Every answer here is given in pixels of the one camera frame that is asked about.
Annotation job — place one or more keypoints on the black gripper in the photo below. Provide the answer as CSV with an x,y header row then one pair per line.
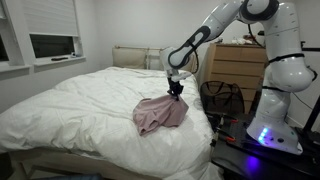
x,y
175,86

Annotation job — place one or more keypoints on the pink clothing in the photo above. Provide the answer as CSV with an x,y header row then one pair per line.
x,y
160,113

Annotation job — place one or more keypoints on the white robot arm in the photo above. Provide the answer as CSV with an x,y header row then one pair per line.
x,y
283,66

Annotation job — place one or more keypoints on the black mesh bag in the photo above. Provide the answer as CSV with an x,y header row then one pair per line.
x,y
221,98

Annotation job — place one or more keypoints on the beige cushioned headboard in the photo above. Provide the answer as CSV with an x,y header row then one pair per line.
x,y
128,58

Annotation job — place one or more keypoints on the wooden dresser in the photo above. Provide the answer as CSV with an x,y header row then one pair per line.
x,y
236,66

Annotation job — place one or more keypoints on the white bed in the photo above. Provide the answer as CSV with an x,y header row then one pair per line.
x,y
100,106

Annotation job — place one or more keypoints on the white items pile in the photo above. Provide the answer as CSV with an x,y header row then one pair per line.
x,y
241,41

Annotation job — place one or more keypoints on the small blue sill item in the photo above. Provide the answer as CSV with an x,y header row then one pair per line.
x,y
76,54

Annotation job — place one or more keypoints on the black remote control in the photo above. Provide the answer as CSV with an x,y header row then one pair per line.
x,y
59,58

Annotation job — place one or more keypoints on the black robot table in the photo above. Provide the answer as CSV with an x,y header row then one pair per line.
x,y
283,163

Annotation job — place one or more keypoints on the black metal stand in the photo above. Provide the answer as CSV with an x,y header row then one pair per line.
x,y
311,113

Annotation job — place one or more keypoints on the white window blind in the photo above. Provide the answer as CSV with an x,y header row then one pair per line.
x,y
50,16

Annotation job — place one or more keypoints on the wooden bed frame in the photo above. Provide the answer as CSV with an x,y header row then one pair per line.
x,y
66,163

